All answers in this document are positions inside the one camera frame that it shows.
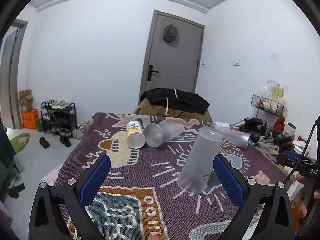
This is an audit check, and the frosted plastic cup with cartoon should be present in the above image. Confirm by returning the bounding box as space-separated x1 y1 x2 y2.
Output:
177 127 222 193

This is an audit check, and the frosted plastic cup lying right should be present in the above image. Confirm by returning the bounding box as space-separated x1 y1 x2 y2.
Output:
222 128 250 150

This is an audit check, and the frosted plastic cup lying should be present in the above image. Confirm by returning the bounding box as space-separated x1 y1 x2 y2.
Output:
222 128 250 150
144 123 184 148

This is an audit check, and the white yellow paper cup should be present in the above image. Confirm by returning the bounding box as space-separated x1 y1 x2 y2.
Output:
126 120 146 149

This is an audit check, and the frosted plastic cup lying left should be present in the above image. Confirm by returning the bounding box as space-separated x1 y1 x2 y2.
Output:
144 123 184 148

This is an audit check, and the person's right hand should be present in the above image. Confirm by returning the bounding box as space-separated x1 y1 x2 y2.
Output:
291 174 319 229

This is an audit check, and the grey cloth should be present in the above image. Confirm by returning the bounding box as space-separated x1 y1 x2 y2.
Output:
255 142 279 164

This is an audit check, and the white tape roll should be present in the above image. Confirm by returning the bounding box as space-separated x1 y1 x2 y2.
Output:
284 122 296 137

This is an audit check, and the brown plush toy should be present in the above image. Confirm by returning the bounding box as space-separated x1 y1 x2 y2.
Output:
273 114 285 132

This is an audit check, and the black-headed doll figure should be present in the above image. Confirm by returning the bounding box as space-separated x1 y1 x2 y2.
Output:
249 132 261 146

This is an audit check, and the green slipper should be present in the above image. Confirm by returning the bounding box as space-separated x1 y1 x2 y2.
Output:
10 133 30 153

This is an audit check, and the clear plastic bag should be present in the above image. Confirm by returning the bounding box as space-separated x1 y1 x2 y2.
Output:
260 80 285 101

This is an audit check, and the clear plastic water bottle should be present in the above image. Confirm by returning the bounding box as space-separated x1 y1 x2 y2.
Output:
212 122 230 131

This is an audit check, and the black shoe rack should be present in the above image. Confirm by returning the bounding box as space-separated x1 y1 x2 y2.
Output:
40 100 78 138

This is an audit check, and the orange paper bag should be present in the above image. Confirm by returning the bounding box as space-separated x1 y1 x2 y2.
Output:
21 109 39 129

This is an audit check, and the purple patterned woven blanket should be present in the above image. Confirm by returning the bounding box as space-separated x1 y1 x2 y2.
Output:
53 112 293 240

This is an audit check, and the cardboard box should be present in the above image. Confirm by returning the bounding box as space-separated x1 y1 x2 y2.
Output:
19 89 33 112

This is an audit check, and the brown chair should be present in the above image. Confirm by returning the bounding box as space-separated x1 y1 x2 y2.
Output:
133 99 213 122

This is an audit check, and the black jacket on chair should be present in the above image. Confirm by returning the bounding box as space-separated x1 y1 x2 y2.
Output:
140 88 210 114

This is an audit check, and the grey door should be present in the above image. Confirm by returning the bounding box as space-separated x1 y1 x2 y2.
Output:
139 10 204 95

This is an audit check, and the grey hat on door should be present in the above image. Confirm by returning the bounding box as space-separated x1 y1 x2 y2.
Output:
163 24 179 47

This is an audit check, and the black wire basket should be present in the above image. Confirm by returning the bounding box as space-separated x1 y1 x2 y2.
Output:
251 94 284 115

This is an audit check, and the white wall switch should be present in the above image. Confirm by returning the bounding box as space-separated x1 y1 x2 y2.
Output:
233 57 240 66

